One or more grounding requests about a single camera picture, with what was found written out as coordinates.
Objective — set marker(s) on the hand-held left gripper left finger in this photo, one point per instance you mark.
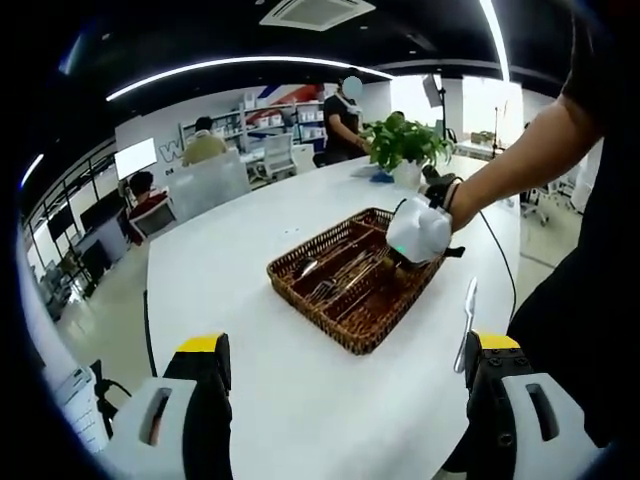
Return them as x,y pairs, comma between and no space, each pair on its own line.
200,425

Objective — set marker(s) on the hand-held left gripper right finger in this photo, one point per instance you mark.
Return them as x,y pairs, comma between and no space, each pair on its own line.
500,425

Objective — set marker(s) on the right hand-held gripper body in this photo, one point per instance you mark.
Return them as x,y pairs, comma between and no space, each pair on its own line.
420,232

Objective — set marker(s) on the brown wicker storage tray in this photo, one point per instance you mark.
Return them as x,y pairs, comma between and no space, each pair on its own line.
360,325

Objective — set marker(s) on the steel table knife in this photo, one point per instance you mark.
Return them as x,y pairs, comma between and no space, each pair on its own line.
470,305

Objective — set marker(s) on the white storage shelves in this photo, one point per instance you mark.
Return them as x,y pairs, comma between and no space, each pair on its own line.
270,117

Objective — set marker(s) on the dark grey curved device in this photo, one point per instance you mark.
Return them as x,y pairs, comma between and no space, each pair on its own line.
437,179

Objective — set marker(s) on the blue flat object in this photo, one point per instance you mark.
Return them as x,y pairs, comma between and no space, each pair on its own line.
382,176

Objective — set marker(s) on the green potted plant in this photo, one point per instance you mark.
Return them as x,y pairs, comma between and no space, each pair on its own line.
405,142

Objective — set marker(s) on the black desk stand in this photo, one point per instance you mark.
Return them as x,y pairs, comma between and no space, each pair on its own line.
105,395

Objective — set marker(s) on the person's dark clothed body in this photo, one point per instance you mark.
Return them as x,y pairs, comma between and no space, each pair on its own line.
600,325

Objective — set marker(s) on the black light stand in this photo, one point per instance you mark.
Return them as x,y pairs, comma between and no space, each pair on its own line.
432,87

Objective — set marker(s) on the white office chair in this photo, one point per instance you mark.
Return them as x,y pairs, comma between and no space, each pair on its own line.
275,155

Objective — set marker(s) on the ceiling light strip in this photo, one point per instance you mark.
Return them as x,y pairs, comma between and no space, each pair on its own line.
497,40
250,62

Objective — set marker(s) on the grey partition panel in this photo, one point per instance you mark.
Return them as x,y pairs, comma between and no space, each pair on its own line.
210,185

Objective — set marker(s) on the ceiling air vent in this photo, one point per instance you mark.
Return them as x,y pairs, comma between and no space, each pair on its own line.
315,12

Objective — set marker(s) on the white glowing screen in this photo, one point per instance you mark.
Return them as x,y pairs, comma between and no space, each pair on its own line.
136,157

